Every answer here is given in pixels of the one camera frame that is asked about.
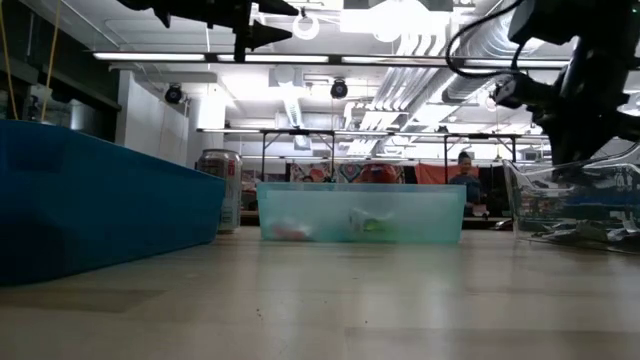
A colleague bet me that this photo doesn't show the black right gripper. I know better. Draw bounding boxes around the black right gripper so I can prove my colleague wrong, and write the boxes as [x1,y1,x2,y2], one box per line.
[509,47,640,167]

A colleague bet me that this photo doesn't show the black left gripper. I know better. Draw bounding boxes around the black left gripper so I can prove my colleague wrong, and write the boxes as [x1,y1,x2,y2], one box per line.
[149,0,300,64]

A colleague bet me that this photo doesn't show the clear plastic basket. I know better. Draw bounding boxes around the clear plastic basket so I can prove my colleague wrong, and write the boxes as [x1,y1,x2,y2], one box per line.
[502,143,640,257]

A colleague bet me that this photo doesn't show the red hard candy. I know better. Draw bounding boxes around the red hard candy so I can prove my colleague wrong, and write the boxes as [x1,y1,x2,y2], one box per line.
[269,219,314,242]

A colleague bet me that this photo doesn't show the green hard candy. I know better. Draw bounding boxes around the green hard candy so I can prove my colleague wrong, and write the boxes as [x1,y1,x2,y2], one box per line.
[349,209,396,241]

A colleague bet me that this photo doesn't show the long ceiling light strip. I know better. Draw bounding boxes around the long ceiling light strip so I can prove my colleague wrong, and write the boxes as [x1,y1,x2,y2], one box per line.
[92,51,571,71]

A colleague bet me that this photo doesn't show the black round ceiling speaker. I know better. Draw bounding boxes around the black round ceiling speaker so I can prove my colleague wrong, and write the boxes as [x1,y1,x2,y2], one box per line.
[163,83,185,106]
[329,78,350,100]

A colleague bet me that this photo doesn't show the orange cloth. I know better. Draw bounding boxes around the orange cloth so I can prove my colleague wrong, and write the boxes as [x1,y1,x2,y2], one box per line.
[413,162,460,185]

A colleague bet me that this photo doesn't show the colourful patterned banner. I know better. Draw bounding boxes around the colourful patterned banner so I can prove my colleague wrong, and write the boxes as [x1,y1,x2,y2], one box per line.
[288,161,361,184]

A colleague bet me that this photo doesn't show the translucent green plastic basket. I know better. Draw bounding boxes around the translucent green plastic basket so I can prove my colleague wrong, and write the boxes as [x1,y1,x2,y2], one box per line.
[256,181,468,246]

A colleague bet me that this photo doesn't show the silver soda can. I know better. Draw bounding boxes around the silver soda can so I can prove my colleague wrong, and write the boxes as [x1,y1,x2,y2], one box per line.
[196,148,244,235]

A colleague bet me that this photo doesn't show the dark blue plastic basket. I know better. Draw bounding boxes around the dark blue plastic basket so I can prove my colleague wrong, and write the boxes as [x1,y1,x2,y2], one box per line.
[0,119,229,287]

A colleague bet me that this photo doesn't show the white ring light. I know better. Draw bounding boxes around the white ring light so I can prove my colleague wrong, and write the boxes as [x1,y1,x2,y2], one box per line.
[292,13,321,42]

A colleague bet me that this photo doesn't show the black frame table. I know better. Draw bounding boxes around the black frame table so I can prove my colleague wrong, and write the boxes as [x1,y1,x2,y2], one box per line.
[442,131,519,211]
[259,128,337,184]

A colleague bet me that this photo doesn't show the silver air duct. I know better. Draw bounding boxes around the silver air duct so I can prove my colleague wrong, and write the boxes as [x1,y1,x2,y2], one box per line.
[439,0,546,105]

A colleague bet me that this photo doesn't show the yellow hanging strap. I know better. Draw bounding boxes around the yellow hanging strap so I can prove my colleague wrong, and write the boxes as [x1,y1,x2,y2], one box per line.
[0,0,20,121]
[39,0,64,122]

